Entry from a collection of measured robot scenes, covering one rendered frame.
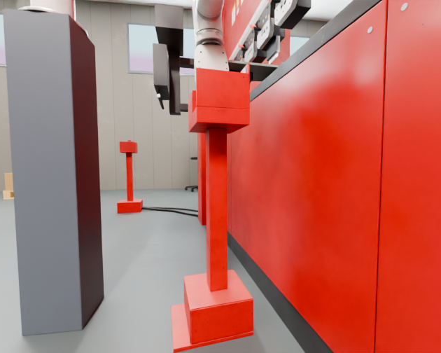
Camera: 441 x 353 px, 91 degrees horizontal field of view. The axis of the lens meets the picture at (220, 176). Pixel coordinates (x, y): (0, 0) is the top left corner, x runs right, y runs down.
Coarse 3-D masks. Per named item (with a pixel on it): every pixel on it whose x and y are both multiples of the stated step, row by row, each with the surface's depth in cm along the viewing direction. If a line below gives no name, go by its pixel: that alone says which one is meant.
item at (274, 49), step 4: (276, 36) 103; (272, 40) 107; (276, 40) 103; (272, 44) 107; (276, 44) 104; (268, 48) 112; (272, 48) 107; (276, 48) 104; (268, 52) 112; (272, 52) 107; (276, 52) 104; (268, 56) 112; (272, 56) 108; (276, 56) 105; (268, 60) 113; (272, 60) 109
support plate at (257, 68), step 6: (228, 60) 95; (234, 66) 99; (240, 66) 99; (252, 66) 99; (258, 66) 99; (264, 66) 99; (270, 66) 99; (276, 66) 100; (258, 72) 106; (264, 72) 106; (270, 72) 106; (258, 78) 113; (264, 78) 113
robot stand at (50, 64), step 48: (48, 48) 65; (48, 96) 66; (96, 96) 83; (48, 144) 66; (96, 144) 83; (48, 192) 67; (96, 192) 82; (48, 240) 68; (96, 240) 82; (48, 288) 69; (96, 288) 81
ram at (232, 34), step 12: (228, 0) 171; (240, 0) 144; (252, 0) 124; (228, 12) 172; (240, 12) 144; (252, 12) 124; (228, 24) 173; (240, 24) 144; (252, 24) 124; (228, 36) 173; (240, 36) 145; (228, 48) 174
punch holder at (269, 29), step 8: (264, 8) 108; (272, 8) 102; (264, 16) 108; (272, 16) 102; (264, 24) 108; (272, 24) 103; (264, 32) 109; (272, 32) 103; (280, 32) 104; (264, 40) 108; (280, 40) 107; (264, 48) 115
